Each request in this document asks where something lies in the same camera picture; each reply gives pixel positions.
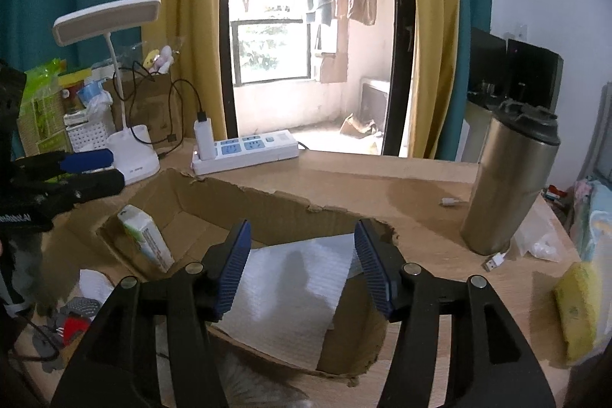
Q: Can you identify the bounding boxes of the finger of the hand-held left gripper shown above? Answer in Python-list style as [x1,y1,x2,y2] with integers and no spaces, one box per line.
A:
[16,149,114,174]
[43,169,126,213]

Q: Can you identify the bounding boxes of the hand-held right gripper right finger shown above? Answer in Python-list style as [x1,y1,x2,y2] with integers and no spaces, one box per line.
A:
[353,218,558,408]

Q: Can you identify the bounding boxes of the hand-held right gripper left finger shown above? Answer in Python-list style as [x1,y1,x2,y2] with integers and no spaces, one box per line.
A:
[50,219,252,408]

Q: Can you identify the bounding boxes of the cardboard box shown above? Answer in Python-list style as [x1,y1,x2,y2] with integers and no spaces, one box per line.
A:
[96,168,400,377]

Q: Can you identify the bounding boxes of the white perforated basket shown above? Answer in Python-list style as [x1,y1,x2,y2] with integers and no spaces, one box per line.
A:
[64,114,116,153]

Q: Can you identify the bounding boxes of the white desk lamp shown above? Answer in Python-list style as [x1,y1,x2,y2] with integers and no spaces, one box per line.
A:
[52,0,161,186]

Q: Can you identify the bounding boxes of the white paper towel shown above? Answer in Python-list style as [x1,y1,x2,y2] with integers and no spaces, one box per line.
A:
[210,233,357,371]

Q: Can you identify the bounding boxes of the white green tissue pack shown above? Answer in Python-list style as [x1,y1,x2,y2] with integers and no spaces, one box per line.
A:
[117,205,175,273]

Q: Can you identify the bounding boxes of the green snack bag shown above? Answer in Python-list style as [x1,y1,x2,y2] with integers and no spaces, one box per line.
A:
[16,59,72,155]

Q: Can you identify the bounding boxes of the brown paper bag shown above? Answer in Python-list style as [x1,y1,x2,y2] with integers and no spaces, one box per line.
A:
[103,71,182,146]

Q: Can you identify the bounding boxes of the white charger block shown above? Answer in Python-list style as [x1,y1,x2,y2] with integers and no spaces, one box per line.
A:
[194,120,217,160]

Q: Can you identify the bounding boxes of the small plush toy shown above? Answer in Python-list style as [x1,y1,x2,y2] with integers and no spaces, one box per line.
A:
[143,45,175,74]

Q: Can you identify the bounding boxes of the white power strip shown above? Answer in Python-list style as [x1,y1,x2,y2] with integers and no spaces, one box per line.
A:
[191,130,300,176]

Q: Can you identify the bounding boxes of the grey red sock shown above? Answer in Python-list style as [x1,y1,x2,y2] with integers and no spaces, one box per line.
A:
[48,298,103,371]

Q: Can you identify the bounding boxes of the torn cardboard scraps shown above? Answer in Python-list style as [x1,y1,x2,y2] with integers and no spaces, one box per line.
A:
[339,114,378,136]

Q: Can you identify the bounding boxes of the steel tumbler with black lid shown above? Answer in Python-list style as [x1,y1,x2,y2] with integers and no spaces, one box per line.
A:
[460,99,561,256]

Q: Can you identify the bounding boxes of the clear plastic bag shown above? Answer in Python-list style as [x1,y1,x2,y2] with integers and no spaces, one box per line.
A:
[511,212,565,263]

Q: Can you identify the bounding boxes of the white balcony appliance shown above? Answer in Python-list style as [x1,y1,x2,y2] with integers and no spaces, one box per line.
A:
[360,77,390,127]

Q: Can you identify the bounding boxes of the white cabinet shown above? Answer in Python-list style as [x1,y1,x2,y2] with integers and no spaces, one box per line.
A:
[464,97,493,163]

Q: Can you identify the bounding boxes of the yellow curtain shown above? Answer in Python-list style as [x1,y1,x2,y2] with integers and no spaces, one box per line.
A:
[404,0,462,160]
[141,0,228,141]

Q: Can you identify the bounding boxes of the yellow tissue pack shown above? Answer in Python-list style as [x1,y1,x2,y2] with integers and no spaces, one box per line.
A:
[553,262,601,366]

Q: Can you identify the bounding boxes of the balcony window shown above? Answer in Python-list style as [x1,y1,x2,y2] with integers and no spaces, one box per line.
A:
[231,18,316,86]

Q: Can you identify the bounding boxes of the black monitor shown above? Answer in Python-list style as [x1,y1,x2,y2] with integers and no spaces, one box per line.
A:
[506,37,564,115]
[471,28,508,103]

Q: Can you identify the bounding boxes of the white USB plug cable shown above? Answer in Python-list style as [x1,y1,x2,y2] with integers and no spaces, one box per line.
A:
[482,245,514,272]

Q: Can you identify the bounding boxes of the black charging cable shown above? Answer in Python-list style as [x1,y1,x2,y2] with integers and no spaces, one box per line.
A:
[130,60,210,160]

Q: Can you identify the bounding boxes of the black door frame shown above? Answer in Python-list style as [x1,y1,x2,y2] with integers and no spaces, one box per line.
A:
[220,0,417,158]

